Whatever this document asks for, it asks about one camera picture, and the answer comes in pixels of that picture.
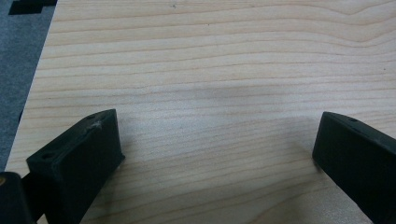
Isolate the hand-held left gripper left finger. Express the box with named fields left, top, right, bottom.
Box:
left=25, top=108, right=126, bottom=224

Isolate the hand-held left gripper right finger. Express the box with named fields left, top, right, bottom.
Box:
left=312, top=111, right=396, bottom=224

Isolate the black floor object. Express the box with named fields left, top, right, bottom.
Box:
left=7, top=0, right=59, bottom=16

